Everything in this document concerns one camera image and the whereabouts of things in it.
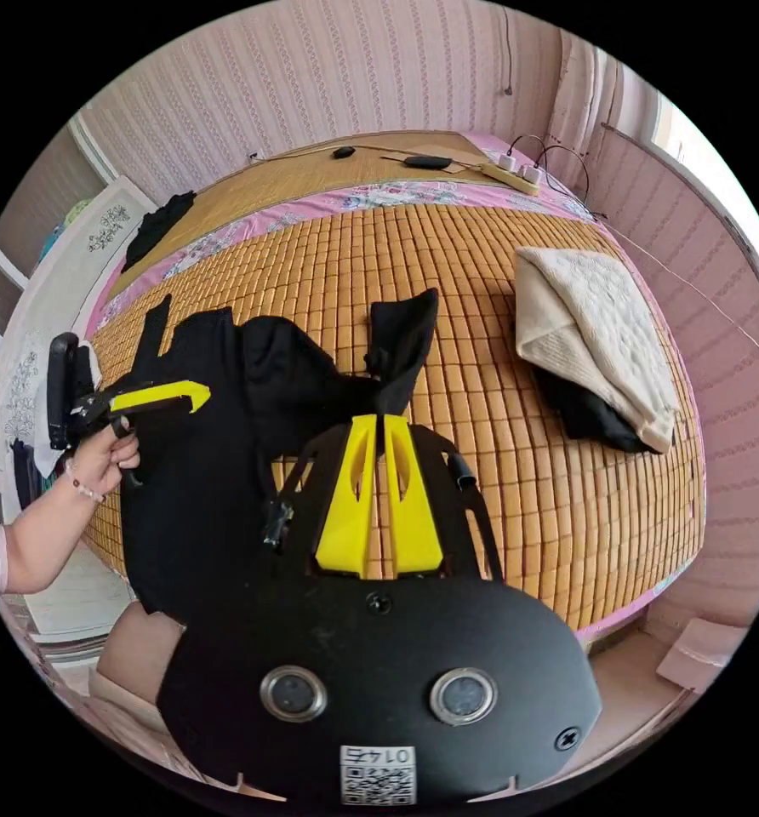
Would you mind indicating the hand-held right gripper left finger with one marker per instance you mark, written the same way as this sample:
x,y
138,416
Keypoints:
x,y
346,504

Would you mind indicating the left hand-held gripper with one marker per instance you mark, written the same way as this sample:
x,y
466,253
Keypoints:
x,y
92,408

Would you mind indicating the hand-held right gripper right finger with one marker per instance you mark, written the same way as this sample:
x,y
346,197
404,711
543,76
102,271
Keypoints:
x,y
413,510

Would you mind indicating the black long sleeve shirt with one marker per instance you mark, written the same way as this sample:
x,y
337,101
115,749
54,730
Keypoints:
x,y
213,415

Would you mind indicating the person's left forearm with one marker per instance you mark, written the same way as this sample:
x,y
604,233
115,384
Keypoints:
x,y
47,542

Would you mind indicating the person's left hand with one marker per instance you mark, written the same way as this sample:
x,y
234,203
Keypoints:
x,y
102,463

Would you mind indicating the white cupboard with floral print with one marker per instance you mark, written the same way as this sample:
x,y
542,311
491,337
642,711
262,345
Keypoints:
x,y
67,281

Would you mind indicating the bunched black garment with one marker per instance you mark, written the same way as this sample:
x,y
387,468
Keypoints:
x,y
159,226

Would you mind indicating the bed with woven mat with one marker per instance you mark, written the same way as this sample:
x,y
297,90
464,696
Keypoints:
x,y
481,357

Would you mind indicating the pile of clothes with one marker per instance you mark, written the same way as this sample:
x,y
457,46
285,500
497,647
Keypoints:
x,y
599,319

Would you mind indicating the small black oval device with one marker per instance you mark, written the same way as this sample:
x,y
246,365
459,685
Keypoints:
x,y
344,152

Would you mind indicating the black oblong case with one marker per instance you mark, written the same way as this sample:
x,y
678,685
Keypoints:
x,y
427,161

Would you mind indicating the yellow power strip with plugs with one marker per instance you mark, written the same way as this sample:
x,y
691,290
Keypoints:
x,y
510,173

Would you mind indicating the window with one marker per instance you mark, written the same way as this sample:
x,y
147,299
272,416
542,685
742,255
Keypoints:
x,y
718,172

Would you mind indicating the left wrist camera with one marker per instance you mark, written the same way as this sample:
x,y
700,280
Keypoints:
x,y
60,389

